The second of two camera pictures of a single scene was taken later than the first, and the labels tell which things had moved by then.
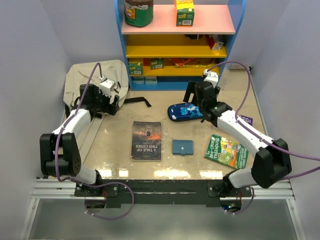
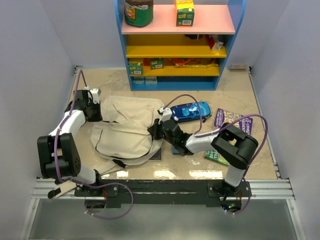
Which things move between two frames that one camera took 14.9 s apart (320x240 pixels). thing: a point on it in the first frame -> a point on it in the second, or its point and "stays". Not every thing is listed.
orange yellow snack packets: x=194 y=62 stays
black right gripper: x=191 y=89 -> x=154 y=130
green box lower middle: x=156 y=63 stays
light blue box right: x=151 y=80 stays
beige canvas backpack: x=114 y=70 -> x=122 y=138
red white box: x=214 y=42 stays
